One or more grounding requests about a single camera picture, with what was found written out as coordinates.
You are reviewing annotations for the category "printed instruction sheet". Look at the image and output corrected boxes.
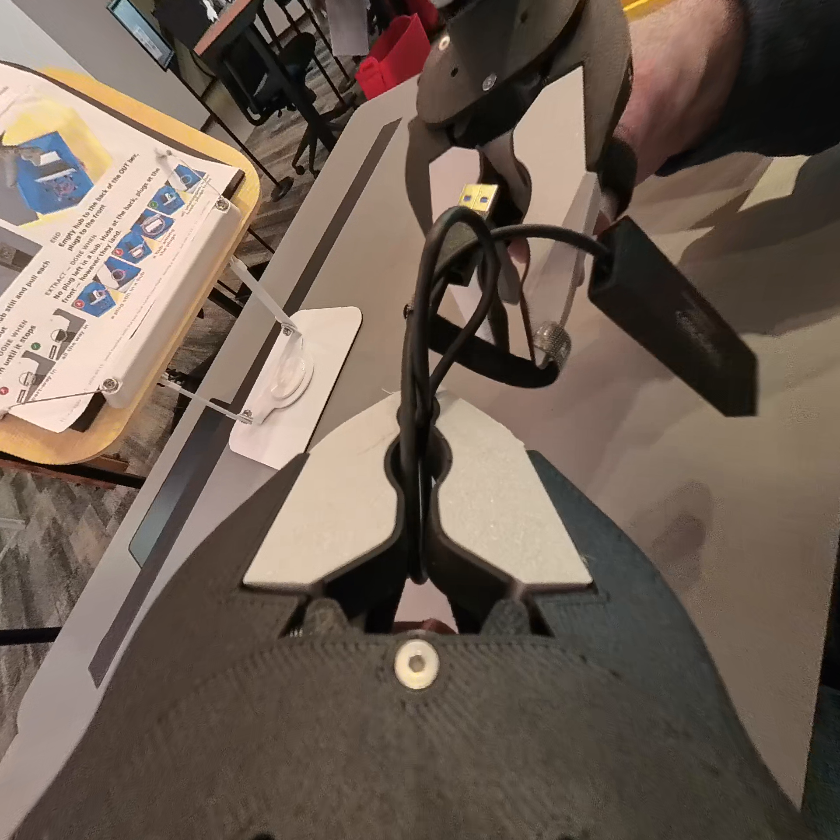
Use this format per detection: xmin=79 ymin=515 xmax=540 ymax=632
xmin=0 ymin=66 xmax=244 ymax=434

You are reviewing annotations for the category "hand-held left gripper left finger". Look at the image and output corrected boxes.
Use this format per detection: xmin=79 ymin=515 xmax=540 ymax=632
xmin=243 ymin=394 xmax=410 ymax=594

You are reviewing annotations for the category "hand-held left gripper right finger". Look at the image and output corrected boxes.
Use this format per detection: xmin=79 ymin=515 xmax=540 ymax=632
xmin=428 ymin=394 xmax=594 ymax=601

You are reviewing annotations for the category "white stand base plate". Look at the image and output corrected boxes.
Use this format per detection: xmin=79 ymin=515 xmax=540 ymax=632
xmin=230 ymin=306 xmax=363 ymax=469

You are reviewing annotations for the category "dark grey hub cable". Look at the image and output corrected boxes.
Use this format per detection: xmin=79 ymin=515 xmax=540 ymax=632
xmin=398 ymin=184 xmax=618 ymax=585

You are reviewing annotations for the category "red plastic tub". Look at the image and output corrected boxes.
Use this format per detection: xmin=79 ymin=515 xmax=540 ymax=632
xmin=357 ymin=14 xmax=434 ymax=99

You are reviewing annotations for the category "person's right hand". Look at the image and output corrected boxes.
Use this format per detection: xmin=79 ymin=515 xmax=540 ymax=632
xmin=621 ymin=0 xmax=745 ymax=181

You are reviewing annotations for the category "person's right forearm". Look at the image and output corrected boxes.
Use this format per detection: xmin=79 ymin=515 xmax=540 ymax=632
xmin=657 ymin=0 xmax=840 ymax=178

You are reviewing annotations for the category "black office chair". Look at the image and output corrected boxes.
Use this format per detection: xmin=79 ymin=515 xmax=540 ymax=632
xmin=210 ymin=33 xmax=329 ymax=172

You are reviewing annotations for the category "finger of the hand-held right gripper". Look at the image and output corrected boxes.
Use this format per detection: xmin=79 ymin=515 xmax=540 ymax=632
xmin=529 ymin=174 xmax=607 ymax=368

